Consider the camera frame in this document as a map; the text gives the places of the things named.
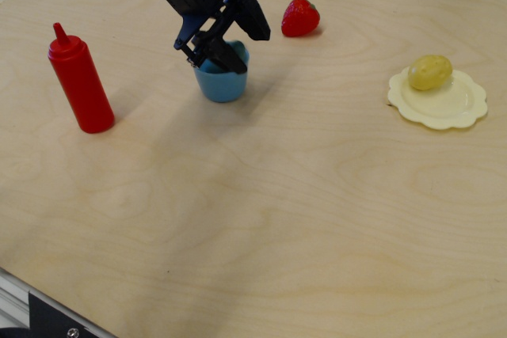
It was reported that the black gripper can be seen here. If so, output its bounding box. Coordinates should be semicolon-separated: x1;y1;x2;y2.
166;0;271;74

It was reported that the green toy cucumber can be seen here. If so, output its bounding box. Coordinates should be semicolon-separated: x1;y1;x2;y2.
227;40;250;63

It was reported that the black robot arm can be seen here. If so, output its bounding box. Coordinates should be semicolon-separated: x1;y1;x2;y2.
166;0;271;74

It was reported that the blue plastic cup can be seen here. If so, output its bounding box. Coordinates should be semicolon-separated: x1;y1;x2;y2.
193;59;248;103

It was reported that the red toy strawberry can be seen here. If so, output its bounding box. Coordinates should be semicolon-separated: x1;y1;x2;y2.
281;0;320;37

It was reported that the red ketchup bottle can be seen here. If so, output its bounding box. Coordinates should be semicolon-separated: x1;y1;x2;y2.
48;23;115;134

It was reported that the yellow toy potato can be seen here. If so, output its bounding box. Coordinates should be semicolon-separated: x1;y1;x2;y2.
408;55;453;91

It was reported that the cream scalloped plate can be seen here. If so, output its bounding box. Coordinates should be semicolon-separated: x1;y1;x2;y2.
387;67;488;131

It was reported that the aluminium table frame rail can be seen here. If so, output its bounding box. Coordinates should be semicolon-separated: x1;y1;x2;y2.
1;270;114;338

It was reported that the black corner bracket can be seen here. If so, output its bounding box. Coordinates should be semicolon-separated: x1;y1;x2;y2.
29;292;112;337

